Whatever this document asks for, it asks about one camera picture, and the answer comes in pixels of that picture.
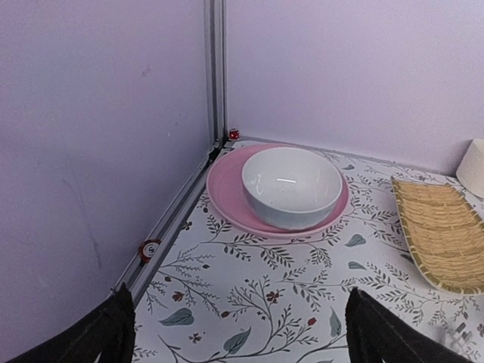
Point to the woven bamboo tray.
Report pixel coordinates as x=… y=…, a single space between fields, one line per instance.
x=444 y=234

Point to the white bowl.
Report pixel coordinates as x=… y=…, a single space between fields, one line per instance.
x=291 y=188

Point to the cream ceramic mug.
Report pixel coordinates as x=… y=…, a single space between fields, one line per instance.
x=470 y=172

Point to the small red round token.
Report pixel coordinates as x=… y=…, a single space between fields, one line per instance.
x=147 y=249

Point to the white tiger cube socket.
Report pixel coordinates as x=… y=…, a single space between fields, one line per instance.
x=456 y=338

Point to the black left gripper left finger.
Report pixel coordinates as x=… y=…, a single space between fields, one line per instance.
x=105 y=334

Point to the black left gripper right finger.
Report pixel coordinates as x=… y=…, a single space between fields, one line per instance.
x=374 y=334

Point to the tiny red corner object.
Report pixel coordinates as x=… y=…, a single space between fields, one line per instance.
x=234 y=134

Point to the pink plate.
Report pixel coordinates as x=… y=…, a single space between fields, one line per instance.
x=225 y=190

